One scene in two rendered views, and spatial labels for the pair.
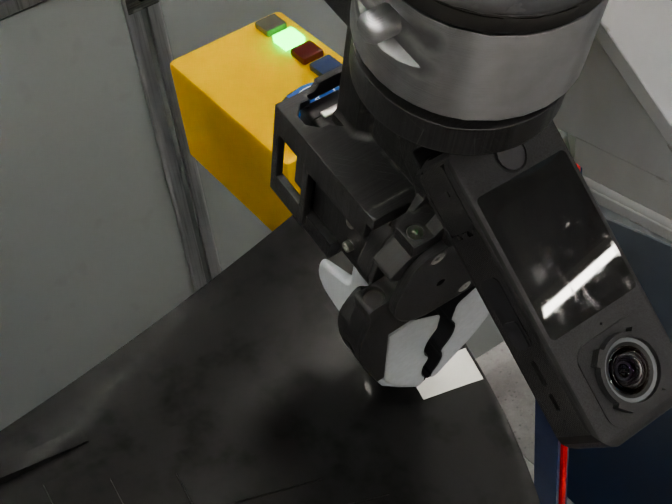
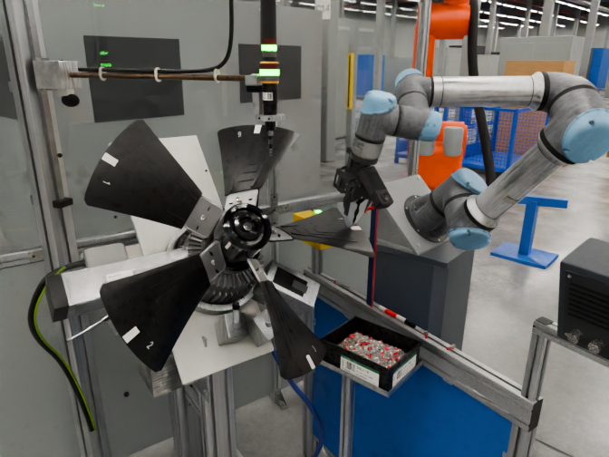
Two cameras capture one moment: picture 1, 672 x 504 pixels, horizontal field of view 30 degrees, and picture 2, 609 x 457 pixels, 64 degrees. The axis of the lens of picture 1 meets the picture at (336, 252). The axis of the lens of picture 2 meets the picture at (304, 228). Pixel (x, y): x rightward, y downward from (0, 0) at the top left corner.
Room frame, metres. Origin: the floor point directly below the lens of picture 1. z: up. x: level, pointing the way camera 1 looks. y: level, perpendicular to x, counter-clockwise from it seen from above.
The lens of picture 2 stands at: (-0.86, 0.21, 1.58)
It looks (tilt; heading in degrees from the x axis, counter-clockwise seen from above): 19 degrees down; 355
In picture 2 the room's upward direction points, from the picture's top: straight up
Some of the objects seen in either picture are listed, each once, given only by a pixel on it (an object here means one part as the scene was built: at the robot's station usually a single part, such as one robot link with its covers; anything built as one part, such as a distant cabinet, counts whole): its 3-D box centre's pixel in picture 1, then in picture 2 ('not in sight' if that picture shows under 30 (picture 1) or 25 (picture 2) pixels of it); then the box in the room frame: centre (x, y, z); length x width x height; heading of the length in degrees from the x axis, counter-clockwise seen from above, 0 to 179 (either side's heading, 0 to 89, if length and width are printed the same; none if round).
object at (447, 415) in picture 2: not in sight; (387, 429); (0.39, -0.18, 0.45); 0.82 x 0.02 x 0.66; 30
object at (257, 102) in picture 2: not in sight; (265, 97); (0.30, 0.20, 1.50); 0.09 x 0.07 x 0.10; 65
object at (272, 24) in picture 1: (271, 25); not in sight; (0.80, 0.02, 1.08); 0.02 x 0.02 x 0.01; 30
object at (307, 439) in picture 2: not in sight; (310, 377); (0.76, 0.04, 0.39); 0.04 x 0.04 x 0.78; 30
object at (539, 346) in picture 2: not in sight; (536, 359); (0.01, -0.39, 0.96); 0.03 x 0.03 x 0.20; 30
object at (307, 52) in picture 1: (307, 52); not in sight; (0.75, 0.00, 1.08); 0.02 x 0.02 x 0.01; 30
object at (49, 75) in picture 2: not in sight; (55, 74); (0.56, 0.75, 1.54); 0.10 x 0.07 x 0.09; 65
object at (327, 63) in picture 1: (326, 67); not in sight; (0.73, -0.01, 1.08); 0.02 x 0.02 x 0.01; 30
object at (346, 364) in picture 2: not in sight; (370, 351); (0.24, -0.07, 0.85); 0.22 x 0.17 x 0.07; 45
